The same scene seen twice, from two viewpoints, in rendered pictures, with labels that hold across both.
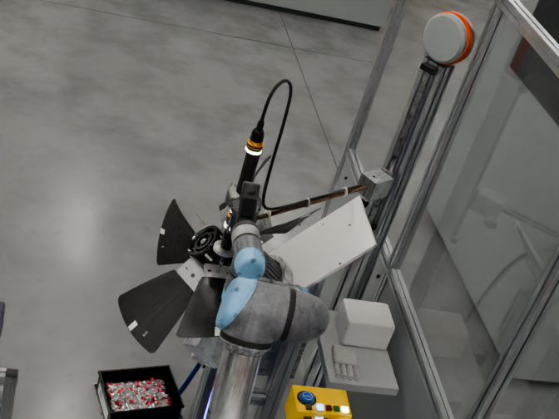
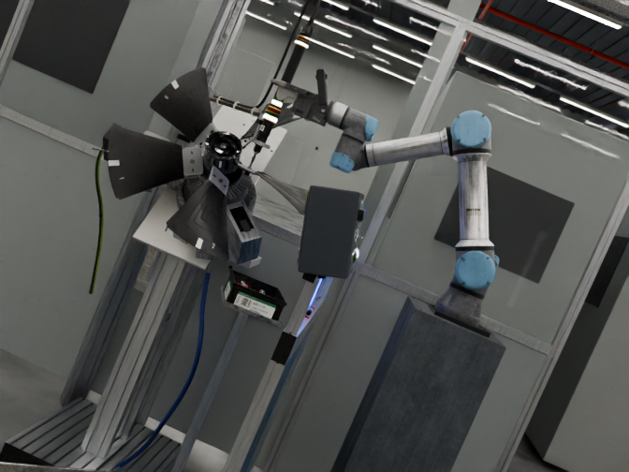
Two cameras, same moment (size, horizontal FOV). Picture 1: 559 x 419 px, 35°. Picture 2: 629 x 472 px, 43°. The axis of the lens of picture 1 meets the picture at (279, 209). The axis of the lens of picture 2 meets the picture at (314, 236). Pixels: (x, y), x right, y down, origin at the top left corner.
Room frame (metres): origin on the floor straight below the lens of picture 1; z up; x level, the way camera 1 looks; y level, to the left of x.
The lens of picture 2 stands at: (0.92, 2.43, 1.25)
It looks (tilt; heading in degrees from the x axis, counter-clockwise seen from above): 4 degrees down; 291
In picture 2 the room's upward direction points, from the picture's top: 23 degrees clockwise
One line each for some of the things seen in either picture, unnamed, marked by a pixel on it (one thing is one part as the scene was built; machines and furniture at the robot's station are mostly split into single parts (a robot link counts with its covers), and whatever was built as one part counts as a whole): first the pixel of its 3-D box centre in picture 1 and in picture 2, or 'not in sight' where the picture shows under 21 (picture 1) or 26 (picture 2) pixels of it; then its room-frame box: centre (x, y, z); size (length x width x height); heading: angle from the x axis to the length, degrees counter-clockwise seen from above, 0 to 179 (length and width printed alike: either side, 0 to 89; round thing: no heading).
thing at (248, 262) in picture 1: (248, 258); (358, 125); (1.83, 0.04, 1.45); 0.11 x 0.08 x 0.09; 16
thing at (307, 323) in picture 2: not in sight; (303, 322); (1.71, 0.11, 0.82); 0.90 x 0.04 x 0.08; 106
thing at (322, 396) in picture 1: (317, 412); not in sight; (1.82, -0.27, 1.02); 0.16 x 0.10 x 0.11; 106
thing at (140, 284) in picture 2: (279, 345); (161, 263); (2.39, -0.14, 0.73); 0.15 x 0.09 x 0.22; 106
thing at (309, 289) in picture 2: (7, 400); (306, 297); (1.59, 0.52, 0.96); 0.03 x 0.03 x 0.20; 16
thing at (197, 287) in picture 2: not in sight; (171, 344); (2.35, -0.38, 0.42); 0.04 x 0.04 x 0.83; 16
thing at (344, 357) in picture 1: (345, 362); not in sight; (2.24, -0.36, 0.87); 0.15 x 0.09 x 0.02; 11
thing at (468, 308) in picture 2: not in sight; (461, 302); (1.34, -0.17, 1.06); 0.15 x 0.15 x 0.10
